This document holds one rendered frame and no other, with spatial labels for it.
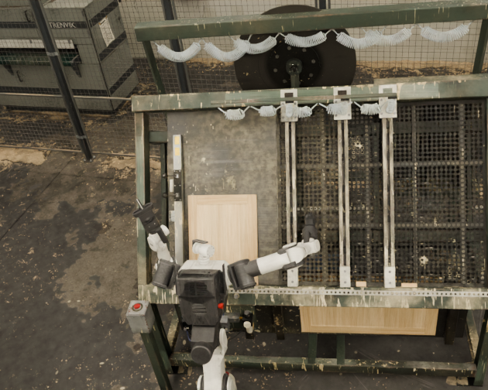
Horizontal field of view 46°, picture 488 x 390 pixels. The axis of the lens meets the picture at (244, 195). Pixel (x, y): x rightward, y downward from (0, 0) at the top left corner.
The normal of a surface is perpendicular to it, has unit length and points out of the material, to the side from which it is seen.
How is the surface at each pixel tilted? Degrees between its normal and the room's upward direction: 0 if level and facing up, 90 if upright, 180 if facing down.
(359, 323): 90
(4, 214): 0
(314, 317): 90
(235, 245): 52
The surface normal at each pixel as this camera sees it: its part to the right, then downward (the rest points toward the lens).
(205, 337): -0.15, -0.49
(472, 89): -0.17, 0.01
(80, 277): -0.12, -0.78
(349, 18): -0.12, 0.62
